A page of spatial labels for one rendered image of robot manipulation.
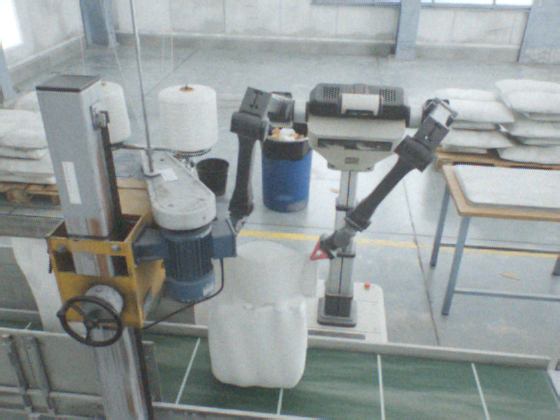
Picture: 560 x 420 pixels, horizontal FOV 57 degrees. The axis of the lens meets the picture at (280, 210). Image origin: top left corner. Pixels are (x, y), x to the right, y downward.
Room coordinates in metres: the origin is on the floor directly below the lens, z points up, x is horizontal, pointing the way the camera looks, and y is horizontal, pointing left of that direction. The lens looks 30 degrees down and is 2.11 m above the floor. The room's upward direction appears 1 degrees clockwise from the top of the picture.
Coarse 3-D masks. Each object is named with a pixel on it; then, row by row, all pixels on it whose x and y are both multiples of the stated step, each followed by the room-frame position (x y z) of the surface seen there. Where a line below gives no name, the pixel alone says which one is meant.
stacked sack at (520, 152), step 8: (512, 144) 4.65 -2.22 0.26; (520, 144) 4.63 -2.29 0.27; (528, 144) 4.62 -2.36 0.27; (504, 152) 4.51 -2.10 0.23; (512, 152) 4.49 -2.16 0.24; (520, 152) 4.48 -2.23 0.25; (528, 152) 4.47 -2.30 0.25; (536, 152) 4.47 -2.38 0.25; (544, 152) 4.47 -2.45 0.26; (552, 152) 4.46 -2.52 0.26; (512, 160) 4.47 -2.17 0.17; (520, 160) 4.44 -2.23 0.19; (528, 160) 4.42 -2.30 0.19; (536, 160) 4.41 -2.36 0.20; (544, 160) 4.40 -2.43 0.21; (552, 160) 4.39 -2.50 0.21
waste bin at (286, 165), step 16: (272, 128) 4.07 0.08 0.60; (288, 128) 4.11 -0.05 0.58; (304, 128) 4.05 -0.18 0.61; (272, 144) 3.69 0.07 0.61; (288, 144) 3.66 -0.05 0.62; (304, 144) 3.71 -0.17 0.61; (272, 160) 3.71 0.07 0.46; (288, 160) 3.67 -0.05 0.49; (304, 160) 3.73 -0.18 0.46; (272, 176) 3.72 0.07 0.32; (288, 176) 3.68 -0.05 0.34; (304, 176) 3.74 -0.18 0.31; (272, 192) 3.72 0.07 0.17; (288, 192) 3.69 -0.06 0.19; (304, 192) 3.76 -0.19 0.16; (272, 208) 3.73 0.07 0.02; (288, 208) 3.70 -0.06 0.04
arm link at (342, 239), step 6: (348, 222) 1.56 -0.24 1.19; (342, 228) 1.55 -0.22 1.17; (348, 228) 1.52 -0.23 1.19; (354, 228) 1.54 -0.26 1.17; (360, 228) 1.57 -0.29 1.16; (366, 228) 1.55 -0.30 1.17; (336, 234) 1.51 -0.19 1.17; (342, 234) 1.50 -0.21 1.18; (348, 234) 1.49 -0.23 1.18; (336, 240) 1.50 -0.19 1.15; (342, 240) 1.49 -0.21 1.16; (348, 240) 1.49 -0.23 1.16; (342, 246) 1.49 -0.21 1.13
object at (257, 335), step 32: (256, 256) 1.67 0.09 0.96; (288, 256) 1.63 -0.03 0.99; (224, 288) 1.61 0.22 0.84; (256, 288) 1.53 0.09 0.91; (288, 288) 1.57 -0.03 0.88; (224, 320) 1.54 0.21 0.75; (256, 320) 1.52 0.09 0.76; (288, 320) 1.52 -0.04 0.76; (224, 352) 1.53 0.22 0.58; (256, 352) 1.51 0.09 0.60; (288, 352) 1.51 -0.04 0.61; (256, 384) 1.54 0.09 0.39; (288, 384) 1.52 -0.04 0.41
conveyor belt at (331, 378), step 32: (0, 320) 1.92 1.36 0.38; (160, 352) 1.73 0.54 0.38; (192, 352) 1.73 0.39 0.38; (320, 352) 1.74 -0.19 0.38; (352, 352) 1.75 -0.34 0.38; (160, 384) 1.54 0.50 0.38; (192, 384) 1.54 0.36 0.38; (224, 384) 1.55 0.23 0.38; (320, 384) 1.56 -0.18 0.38; (352, 384) 1.56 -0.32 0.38; (384, 384) 1.56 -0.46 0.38; (416, 384) 1.56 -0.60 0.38; (448, 384) 1.57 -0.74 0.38; (480, 384) 1.57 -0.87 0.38; (512, 384) 1.57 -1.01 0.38; (544, 384) 1.58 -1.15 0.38; (320, 416) 1.39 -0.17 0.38; (352, 416) 1.39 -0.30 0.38; (384, 416) 1.40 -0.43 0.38; (416, 416) 1.40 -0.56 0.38; (448, 416) 1.40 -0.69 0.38; (480, 416) 1.40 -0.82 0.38; (512, 416) 1.41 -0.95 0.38; (544, 416) 1.41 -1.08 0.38
